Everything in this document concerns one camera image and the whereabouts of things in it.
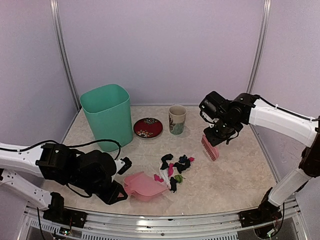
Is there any right aluminium corner post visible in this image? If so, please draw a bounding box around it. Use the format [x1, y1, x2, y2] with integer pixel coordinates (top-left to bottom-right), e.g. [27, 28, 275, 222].
[245, 0, 272, 94]

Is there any pile of paper scraps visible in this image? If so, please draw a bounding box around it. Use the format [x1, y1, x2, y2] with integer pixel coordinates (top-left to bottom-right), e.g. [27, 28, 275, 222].
[153, 153, 195, 193]

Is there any red floral round plate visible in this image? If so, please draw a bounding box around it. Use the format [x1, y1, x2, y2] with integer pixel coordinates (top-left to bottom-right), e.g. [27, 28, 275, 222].
[133, 117, 163, 139]

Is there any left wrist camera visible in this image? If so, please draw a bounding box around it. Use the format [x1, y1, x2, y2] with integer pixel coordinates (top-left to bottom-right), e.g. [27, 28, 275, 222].
[114, 157, 132, 175]

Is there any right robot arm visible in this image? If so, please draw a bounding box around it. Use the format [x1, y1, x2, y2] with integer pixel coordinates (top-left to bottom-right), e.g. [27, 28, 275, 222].
[199, 91, 320, 222]

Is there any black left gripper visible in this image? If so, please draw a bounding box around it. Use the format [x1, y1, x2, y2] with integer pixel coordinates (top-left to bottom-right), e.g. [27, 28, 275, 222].
[70, 174, 127, 205]

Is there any left aluminium corner post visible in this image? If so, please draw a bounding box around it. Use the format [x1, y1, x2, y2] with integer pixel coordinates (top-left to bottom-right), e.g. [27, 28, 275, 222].
[49, 0, 81, 112]

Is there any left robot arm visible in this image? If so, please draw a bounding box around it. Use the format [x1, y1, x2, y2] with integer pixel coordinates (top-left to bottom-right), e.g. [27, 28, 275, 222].
[0, 140, 132, 223]

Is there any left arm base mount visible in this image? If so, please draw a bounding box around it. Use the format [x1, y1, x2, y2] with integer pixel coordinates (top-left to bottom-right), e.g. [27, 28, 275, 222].
[43, 192, 87, 229]

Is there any pink dustpan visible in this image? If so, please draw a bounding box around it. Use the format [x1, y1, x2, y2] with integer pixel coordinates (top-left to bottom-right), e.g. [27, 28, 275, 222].
[124, 171, 169, 202]

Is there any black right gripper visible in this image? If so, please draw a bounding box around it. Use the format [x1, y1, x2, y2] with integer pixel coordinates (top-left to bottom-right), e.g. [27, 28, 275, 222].
[204, 113, 240, 146]

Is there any green paper scrap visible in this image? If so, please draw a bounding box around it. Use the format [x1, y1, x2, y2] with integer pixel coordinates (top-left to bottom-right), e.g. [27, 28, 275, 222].
[174, 174, 184, 184]

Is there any pink hand brush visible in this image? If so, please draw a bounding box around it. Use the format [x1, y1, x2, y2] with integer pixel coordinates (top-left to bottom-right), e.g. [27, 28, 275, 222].
[201, 135, 220, 161]

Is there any mint green waste bin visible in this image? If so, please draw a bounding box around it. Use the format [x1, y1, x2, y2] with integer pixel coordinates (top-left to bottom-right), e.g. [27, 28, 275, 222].
[80, 84, 133, 147]

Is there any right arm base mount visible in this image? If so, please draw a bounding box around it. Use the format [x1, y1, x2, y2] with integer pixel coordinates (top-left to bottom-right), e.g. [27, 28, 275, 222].
[238, 187, 283, 228]

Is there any aluminium corner post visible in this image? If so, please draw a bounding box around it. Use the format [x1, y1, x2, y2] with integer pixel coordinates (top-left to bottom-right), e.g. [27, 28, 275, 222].
[245, 0, 272, 94]
[49, 0, 81, 112]

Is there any aluminium front rail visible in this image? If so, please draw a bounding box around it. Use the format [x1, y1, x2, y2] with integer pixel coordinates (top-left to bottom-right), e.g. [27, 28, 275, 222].
[22, 199, 303, 240]

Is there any beige printed cup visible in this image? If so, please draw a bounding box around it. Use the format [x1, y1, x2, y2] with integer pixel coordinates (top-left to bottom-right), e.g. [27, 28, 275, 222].
[168, 104, 187, 135]

